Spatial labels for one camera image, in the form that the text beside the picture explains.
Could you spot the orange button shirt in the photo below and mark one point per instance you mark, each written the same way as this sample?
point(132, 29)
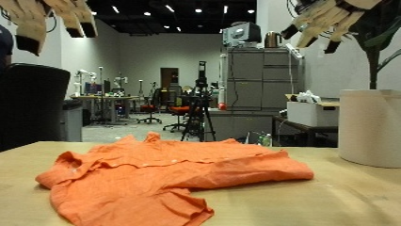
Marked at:
point(167, 175)

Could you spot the white power strip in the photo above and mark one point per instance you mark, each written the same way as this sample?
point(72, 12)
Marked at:
point(293, 51)

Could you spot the copper electric kettle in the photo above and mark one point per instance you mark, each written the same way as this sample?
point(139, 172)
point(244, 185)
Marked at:
point(272, 40)

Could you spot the ceiling light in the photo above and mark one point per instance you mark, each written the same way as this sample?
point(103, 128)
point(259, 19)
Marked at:
point(147, 13)
point(169, 8)
point(199, 10)
point(225, 9)
point(251, 11)

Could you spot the grey boxy monitor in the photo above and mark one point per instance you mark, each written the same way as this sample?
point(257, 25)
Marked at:
point(243, 34)

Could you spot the tall grey metal cabinet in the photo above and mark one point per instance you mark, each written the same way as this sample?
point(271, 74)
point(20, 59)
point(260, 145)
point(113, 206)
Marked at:
point(263, 78)

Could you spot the computer monitor on desk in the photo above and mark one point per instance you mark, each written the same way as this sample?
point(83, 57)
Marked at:
point(92, 88)

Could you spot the white crumpled items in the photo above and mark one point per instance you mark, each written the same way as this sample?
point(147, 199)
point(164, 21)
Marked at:
point(309, 96)

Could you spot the wooden lab desk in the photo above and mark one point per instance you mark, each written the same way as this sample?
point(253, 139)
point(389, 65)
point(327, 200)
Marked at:
point(104, 98)

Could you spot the white storage box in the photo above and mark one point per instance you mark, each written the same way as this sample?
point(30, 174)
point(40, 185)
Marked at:
point(311, 113)

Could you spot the dark side table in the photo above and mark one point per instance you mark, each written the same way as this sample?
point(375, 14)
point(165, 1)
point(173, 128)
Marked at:
point(307, 128)

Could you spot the white cylindrical plant pot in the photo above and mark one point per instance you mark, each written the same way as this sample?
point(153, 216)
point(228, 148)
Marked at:
point(369, 128)

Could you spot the brown door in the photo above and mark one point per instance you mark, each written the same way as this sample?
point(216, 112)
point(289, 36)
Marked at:
point(168, 78)

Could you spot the red ball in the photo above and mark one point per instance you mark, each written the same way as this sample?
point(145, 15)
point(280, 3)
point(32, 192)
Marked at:
point(221, 106)

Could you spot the orange seat office chair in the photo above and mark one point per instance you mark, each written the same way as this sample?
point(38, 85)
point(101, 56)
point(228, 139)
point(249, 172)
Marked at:
point(149, 108)
point(179, 109)

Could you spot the low grey cabinet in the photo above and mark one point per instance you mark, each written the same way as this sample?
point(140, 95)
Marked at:
point(237, 124)

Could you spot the green plastic bottle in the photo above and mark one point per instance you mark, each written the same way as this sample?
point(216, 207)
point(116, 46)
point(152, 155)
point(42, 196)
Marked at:
point(265, 140)

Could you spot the grey pedestal cabinet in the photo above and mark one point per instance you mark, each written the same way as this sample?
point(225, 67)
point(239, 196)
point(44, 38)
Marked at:
point(73, 122)

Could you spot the black camera tripod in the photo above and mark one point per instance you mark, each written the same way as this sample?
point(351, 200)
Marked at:
point(201, 103)

